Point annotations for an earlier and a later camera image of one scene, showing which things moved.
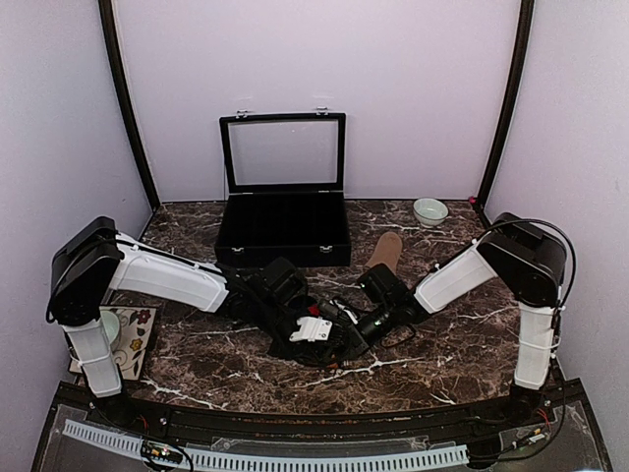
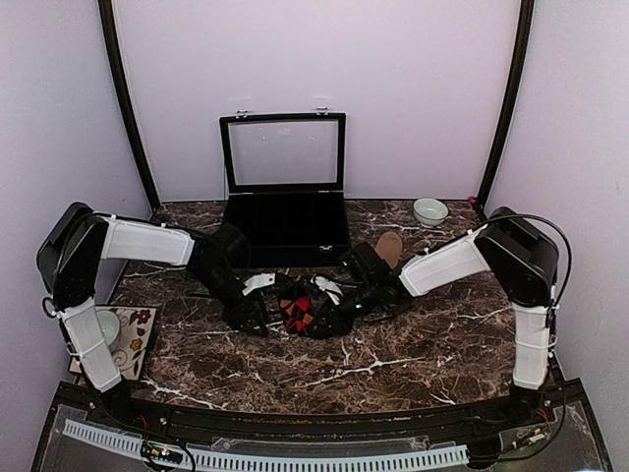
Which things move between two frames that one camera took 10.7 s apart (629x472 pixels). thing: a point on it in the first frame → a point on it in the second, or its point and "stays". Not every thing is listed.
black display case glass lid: (284, 190) stays
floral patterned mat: (130, 347) stays
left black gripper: (275, 346) → (237, 321)
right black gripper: (356, 342) → (339, 326)
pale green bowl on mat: (111, 324) stays
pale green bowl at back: (429, 212) stays
